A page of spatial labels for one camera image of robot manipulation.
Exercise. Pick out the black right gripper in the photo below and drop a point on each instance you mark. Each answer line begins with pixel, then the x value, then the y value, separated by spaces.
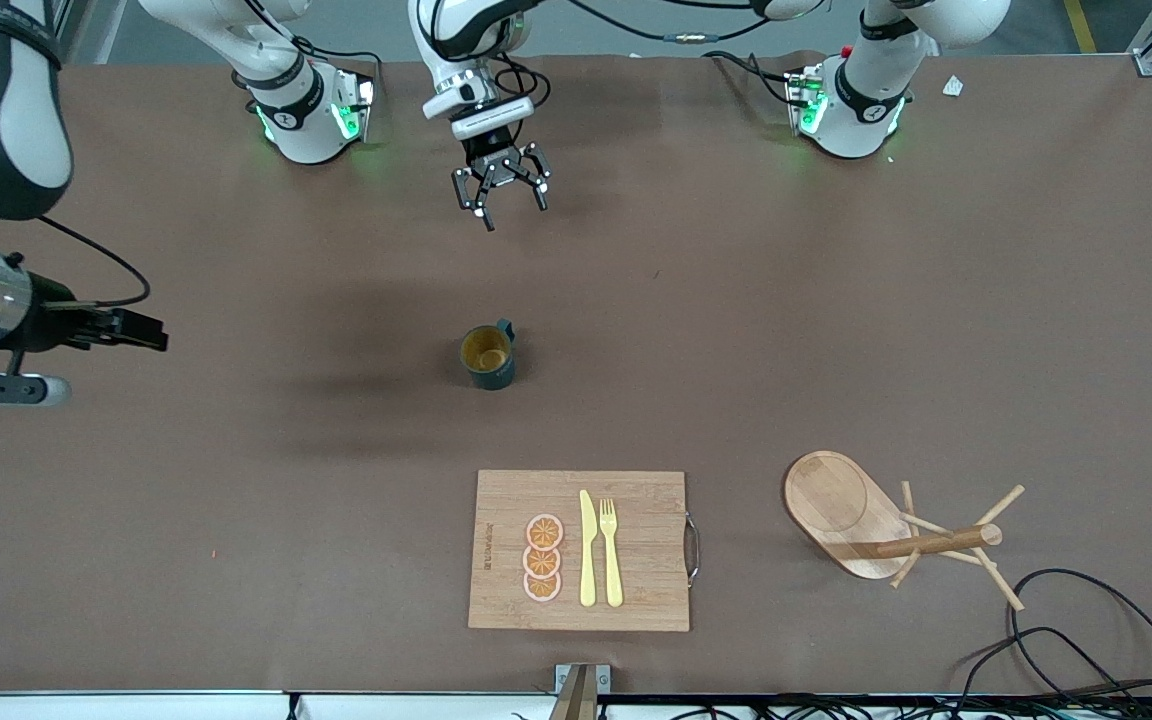
pixel 48 322

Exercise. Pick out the yellow plastic fork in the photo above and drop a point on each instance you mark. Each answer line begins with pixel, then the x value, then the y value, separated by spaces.
pixel 613 570

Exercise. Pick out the wooden cutting board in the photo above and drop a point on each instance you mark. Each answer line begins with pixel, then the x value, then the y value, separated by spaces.
pixel 646 560

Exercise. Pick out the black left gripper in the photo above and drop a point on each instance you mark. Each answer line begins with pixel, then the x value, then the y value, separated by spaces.
pixel 492 157

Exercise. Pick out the grey metal bracket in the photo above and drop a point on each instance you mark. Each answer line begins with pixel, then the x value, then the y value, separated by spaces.
pixel 564 680

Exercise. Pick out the wooden mug tree stand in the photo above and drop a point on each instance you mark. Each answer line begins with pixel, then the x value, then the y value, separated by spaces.
pixel 826 500

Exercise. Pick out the dark green ribbed cup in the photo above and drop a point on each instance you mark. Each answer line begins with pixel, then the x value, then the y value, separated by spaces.
pixel 496 375

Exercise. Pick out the white paper scrap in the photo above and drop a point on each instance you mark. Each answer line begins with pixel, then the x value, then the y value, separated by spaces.
pixel 953 87

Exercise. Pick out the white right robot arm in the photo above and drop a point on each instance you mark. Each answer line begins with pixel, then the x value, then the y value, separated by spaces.
pixel 306 125

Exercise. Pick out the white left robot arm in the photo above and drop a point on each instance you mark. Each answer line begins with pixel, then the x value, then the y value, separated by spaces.
pixel 861 110

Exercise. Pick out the orange slice toy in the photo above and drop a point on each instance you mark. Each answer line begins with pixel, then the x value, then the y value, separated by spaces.
pixel 541 562
pixel 544 532
pixel 542 588

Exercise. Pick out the yellow plastic knife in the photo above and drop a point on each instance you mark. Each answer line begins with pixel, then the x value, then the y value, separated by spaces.
pixel 588 560

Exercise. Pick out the brown table cover sheet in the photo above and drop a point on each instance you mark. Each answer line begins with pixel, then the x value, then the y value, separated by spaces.
pixel 336 450

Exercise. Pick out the white table edge rail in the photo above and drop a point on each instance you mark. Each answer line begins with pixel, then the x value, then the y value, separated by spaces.
pixel 86 708

